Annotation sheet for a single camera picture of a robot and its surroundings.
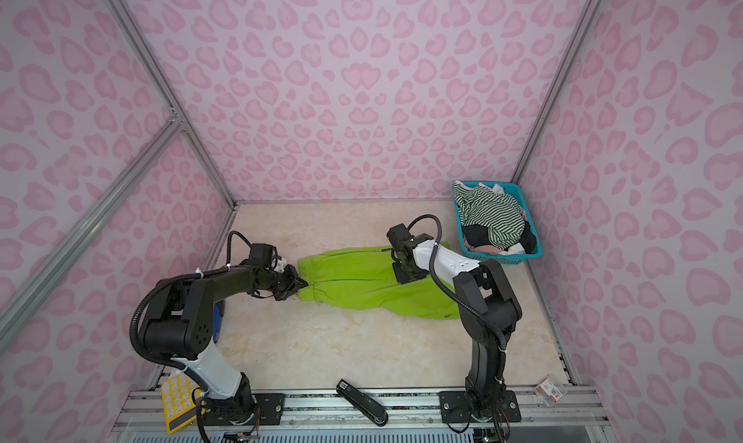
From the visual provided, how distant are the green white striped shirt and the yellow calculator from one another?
3.11 ft

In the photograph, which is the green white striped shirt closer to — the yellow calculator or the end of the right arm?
the end of the right arm

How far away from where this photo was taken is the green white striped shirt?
0.97 meters

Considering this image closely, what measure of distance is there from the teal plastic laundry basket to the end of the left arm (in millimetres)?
552

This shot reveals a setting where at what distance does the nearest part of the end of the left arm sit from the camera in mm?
838

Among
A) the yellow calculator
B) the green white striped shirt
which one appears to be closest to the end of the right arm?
the green white striped shirt
